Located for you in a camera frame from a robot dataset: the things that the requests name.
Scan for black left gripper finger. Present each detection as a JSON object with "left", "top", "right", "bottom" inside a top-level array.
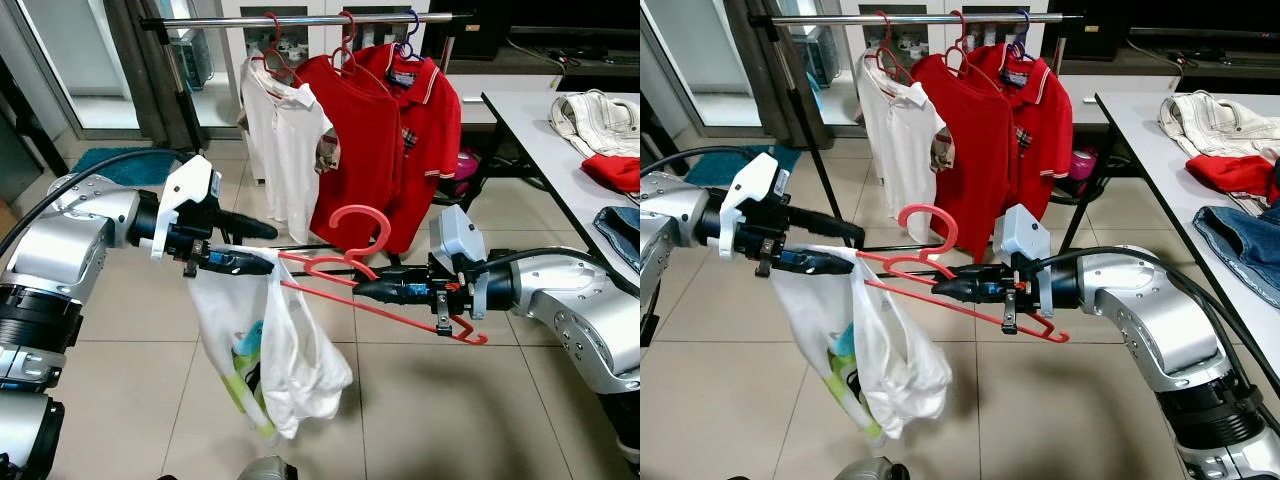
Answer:
[
  {"left": 776, "top": 250, "right": 859, "bottom": 275},
  {"left": 788, "top": 210, "right": 866, "bottom": 247},
  {"left": 218, "top": 210, "right": 279, "bottom": 241},
  {"left": 206, "top": 252, "right": 276, "bottom": 276}
]

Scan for red plastic hanger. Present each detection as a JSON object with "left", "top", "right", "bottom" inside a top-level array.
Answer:
[
  {"left": 278, "top": 205, "right": 491, "bottom": 346},
  {"left": 855, "top": 203, "right": 1071, "bottom": 344}
]

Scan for white green-print T-shirt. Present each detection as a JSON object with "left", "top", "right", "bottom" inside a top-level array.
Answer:
[
  {"left": 188, "top": 245, "right": 356, "bottom": 441},
  {"left": 770, "top": 245, "right": 953, "bottom": 441}
]

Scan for blue hanger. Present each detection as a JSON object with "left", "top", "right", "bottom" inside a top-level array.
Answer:
[
  {"left": 1008, "top": 8, "right": 1036, "bottom": 59},
  {"left": 393, "top": 8, "right": 421, "bottom": 61}
]

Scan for white polo shirt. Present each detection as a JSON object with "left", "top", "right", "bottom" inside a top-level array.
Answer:
[
  {"left": 858, "top": 50, "right": 949, "bottom": 241},
  {"left": 240, "top": 55, "right": 336, "bottom": 246}
]

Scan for teal floor mat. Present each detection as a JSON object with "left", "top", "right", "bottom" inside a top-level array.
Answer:
[
  {"left": 685, "top": 145, "right": 801, "bottom": 189},
  {"left": 68, "top": 147, "right": 186, "bottom": 189}
]

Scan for plain red shirt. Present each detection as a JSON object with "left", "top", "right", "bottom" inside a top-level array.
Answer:
[
  {"left": 295, "top": 55, "right": 403, "bottom": 256},
  {"left": 910, "top": 52, "right": 1016, "bottom": 251}
]

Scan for black rack pole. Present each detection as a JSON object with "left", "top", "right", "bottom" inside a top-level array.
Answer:
[
  {"left": 160, "top": 15, "right": 206, "bottom": 151},
  {"left": 770, "top": 15, "right": 816, "bottom": 151}
]

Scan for blue jeans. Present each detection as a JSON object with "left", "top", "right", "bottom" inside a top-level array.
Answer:
[
  {"left": 592, "top": 205, "right": 641, "bottom": 273},
  {"left": 1192, "top": 195, "right": 1280, "bottom": 306}
]

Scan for red polo striped collar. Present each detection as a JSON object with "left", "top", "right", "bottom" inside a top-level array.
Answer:
[
  {"left": 975, "top": 40, "right": 1076, "bottom": 256},
  {"left": 360, "top": 42, "right": 463, "bottom": 256}
]

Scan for folded red garment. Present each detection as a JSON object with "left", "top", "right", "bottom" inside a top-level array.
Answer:
[
  {"left": 1187, "top": 155, "right": 1280, "bottom": 201},
  {"left": 580, "top": 152, "right": 641, "bottom": 196}
]

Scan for grey curtain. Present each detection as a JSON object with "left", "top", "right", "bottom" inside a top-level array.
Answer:
[
  {"left": 722, "top": 0, "right": 801, "bottom": 151},
  {"left": 100, "top": 0, "right": 191, "bottom": 151}
]

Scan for white framed glass door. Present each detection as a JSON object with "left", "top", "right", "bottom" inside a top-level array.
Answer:
[
  {"left": 15, "top": 0, "right": 151, "bottom": 136},
  {"left": 650, "top": 0, "right": 766, "bottom": 136}
]

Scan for cream denim jacket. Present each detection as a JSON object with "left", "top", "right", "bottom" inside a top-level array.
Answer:
[
  {"left": 548, "top": 88, "right": 641, "bottom": 159},
  {"left": 1158, "top": 90, "right": 1280, "bottom": 161}
]

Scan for grey robot leg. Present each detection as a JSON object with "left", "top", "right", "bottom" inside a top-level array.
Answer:
[
  {"left": 835, "top": 457, "right": 896, "bottom": 480},
  {"left": 238, "top": 455, "right": 298, "bottom": 480}
]

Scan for black television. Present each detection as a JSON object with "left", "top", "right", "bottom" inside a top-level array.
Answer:
[
  {"left": 1050, "top": 0, "right": 1280, "bottom": 73},
  {"left": 440, "top": 0, "right": 641, "bottom": 71}
]

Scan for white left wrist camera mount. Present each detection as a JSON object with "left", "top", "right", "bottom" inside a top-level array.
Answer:
[
  {"left": 718, "top": 153, "right": 791, "bottom": 259},
  {"left": 150, "top": 155, "right": 221, "bottom": 261}
]

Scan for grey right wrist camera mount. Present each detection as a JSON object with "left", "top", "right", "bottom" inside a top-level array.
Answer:
[
  {"left": 428, "top": 205, "right": 491, "bottom": 321},
  {"left": 990, "top": 203, "right": 1056, "bottom": 319}
]

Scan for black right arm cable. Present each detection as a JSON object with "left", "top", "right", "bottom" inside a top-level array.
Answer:
[
  {"left": 465, "top": 245, "right": 641, "bottom": 291},
  {"left": 1030, "top": 245, "right": 1280, "bottom": 411}
]

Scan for chrome clothes rail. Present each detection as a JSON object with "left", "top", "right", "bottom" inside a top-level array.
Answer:
[
  {"left": 140, "top": 12, "right": 471, "bottom": 29},
  {"left": 750, "top": 12, "right": 1081, "bottom": 28}
]

